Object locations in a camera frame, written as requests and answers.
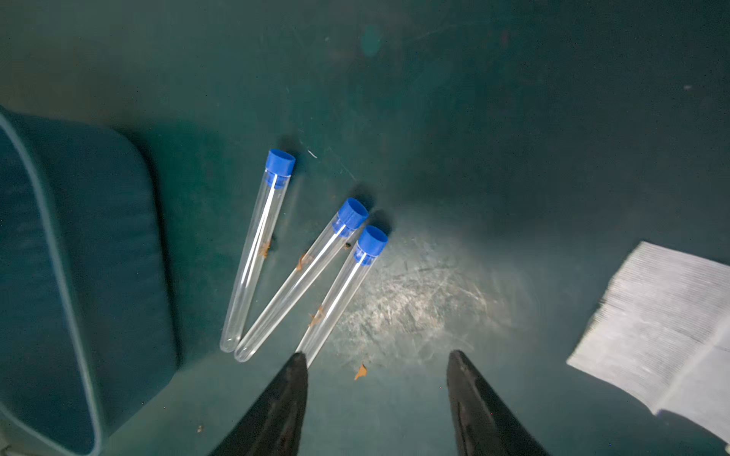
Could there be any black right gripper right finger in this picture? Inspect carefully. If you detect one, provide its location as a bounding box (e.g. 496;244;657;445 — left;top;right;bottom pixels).
447;350;548;456

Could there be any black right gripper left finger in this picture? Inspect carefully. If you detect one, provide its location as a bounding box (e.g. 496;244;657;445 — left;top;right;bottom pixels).
212;353;308;456

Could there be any white gauze wipe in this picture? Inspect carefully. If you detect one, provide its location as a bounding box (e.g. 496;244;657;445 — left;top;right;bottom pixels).
567;241;729;442

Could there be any clear test tube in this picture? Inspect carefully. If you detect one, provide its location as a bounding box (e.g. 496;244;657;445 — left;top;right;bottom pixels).
220;149;296;353
234;198;369;362
296;225;388;369

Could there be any blue plastic tub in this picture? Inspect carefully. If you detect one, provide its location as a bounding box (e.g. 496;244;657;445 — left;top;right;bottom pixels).
1;110;178;455

